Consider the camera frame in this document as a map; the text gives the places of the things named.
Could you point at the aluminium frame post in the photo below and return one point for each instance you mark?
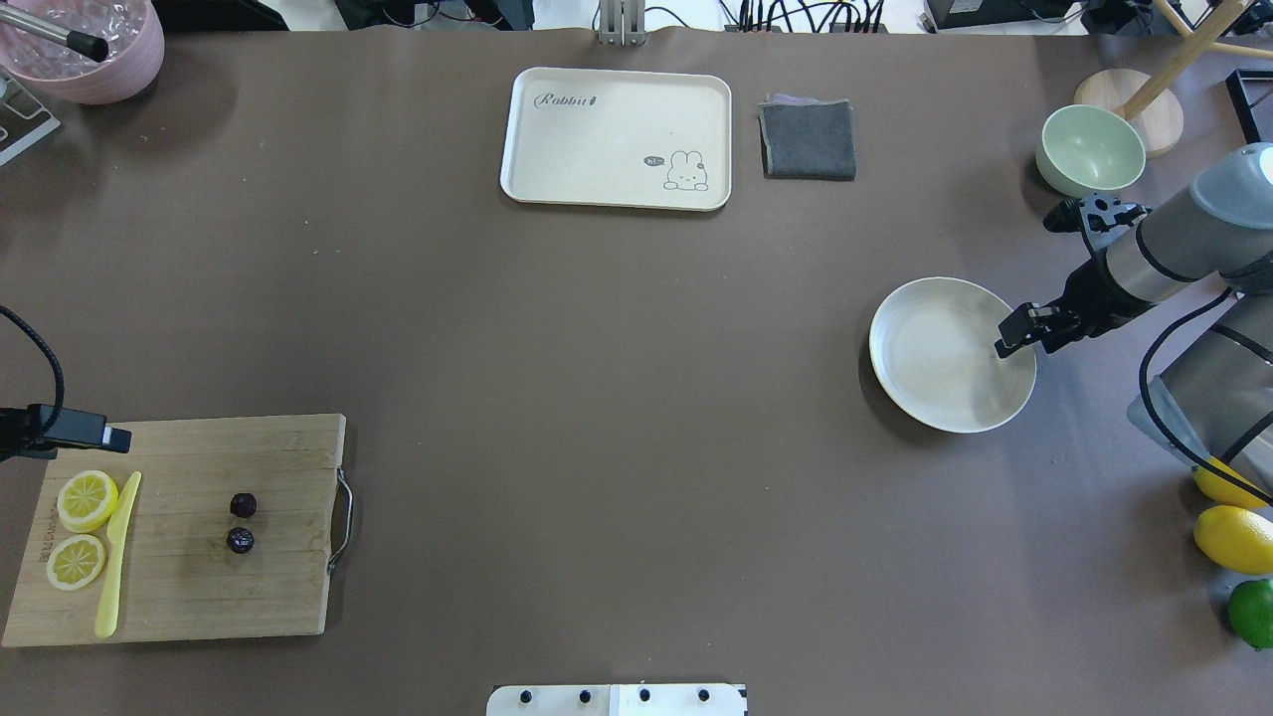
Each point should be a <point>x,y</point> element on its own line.
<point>621,23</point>

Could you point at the grey folded cloth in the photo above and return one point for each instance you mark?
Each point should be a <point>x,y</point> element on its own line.
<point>805,138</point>

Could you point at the pink ice bowl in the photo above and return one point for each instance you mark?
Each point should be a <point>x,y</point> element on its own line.
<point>91,52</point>

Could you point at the yellow plastic knife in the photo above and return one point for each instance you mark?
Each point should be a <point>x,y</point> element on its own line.
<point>118,528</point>

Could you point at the wine glass rack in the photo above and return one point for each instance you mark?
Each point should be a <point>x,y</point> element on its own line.
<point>1250,92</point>

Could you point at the cream rabbit tray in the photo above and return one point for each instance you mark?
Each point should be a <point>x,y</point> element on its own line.
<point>618,138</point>

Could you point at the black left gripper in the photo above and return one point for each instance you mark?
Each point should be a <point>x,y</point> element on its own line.
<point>10,434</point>

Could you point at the wooden cup stand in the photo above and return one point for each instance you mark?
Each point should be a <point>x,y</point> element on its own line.
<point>1147,102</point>

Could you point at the bamboo cutting board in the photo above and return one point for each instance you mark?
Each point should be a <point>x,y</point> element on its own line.
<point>180,581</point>

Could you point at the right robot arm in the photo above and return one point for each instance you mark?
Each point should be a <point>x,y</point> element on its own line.
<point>1204,383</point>

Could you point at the yellow lemon near lime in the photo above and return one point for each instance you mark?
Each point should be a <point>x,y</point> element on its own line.
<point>1235,538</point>

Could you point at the yellow lemon outer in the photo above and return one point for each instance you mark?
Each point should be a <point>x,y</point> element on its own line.
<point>1219,483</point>

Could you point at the green bowl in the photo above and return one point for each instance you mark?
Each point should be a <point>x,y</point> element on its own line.
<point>1082,148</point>

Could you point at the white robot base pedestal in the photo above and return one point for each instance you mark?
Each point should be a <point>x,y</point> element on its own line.
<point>690,698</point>

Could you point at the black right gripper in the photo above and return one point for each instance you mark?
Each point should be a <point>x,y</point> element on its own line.
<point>1094,294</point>

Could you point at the lemon slice upper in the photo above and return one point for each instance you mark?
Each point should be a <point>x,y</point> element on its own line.
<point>87,501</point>

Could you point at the lemon slice lower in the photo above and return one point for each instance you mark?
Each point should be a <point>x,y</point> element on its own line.
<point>76,562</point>

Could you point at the cream round plate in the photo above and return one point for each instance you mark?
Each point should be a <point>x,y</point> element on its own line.
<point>931,347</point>

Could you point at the lemon slice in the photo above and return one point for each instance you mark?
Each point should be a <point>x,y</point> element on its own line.
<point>76,562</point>
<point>87,501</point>

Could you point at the green lime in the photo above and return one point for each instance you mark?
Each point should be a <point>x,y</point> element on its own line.
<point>1249,612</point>

